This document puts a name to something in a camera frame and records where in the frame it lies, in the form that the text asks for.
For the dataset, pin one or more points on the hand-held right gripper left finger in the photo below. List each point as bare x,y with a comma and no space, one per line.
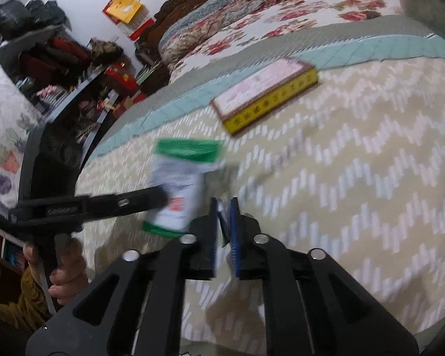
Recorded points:
207,244

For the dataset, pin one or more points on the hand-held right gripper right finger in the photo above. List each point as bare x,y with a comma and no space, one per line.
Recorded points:
235,241

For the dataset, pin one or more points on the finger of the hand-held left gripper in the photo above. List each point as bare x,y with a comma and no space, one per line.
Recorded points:
133,202

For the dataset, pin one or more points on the green white sachet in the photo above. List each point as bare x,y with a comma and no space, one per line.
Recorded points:
178,185

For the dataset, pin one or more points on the person's left forearm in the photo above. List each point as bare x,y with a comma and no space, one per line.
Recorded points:
18,304

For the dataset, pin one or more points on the person's left hand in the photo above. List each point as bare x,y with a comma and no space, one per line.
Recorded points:
68,274

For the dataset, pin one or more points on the white plant print bag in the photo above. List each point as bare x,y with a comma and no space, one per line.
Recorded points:
7,133

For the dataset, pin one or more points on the grey metal shelf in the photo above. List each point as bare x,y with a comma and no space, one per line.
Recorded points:
70,92

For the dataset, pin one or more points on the red gift box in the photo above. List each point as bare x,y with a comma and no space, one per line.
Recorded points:
118,78

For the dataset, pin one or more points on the brown patterned handbag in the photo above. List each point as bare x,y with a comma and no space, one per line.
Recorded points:
104,50

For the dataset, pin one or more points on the red yellow flat box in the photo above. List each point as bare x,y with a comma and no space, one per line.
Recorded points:
263,85

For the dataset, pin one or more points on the carved wooden headboard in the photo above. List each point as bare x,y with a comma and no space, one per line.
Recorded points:
159,33

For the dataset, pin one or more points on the black bags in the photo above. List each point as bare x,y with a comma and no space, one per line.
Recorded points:
26,15

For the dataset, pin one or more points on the folded floral quilt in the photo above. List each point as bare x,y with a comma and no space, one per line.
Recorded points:
222,11

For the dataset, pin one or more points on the floral bed sheet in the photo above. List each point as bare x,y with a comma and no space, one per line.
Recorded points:
300,11

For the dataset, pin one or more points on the red wall calendar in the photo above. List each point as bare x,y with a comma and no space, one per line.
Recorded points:
142,29

